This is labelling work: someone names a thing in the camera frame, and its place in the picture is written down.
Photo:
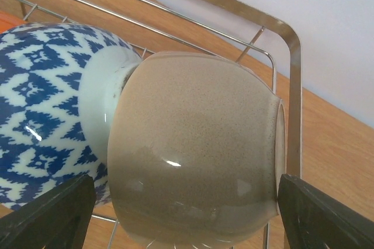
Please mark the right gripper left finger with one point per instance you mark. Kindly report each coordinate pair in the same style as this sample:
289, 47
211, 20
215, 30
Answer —
57, 219

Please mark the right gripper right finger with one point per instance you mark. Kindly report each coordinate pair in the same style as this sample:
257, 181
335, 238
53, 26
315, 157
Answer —
313, 219

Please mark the blue zigzag patterned bowl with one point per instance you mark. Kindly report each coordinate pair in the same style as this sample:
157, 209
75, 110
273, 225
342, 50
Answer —
60, 85

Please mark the beige speckled ceramic bowl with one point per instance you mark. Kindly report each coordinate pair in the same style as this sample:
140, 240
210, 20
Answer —
196, 152

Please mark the chrome wire dish rack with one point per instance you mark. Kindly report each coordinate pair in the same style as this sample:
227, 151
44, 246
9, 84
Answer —
228, 28

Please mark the white and orange bowl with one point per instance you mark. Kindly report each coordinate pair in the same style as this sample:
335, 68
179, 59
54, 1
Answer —
8, 21

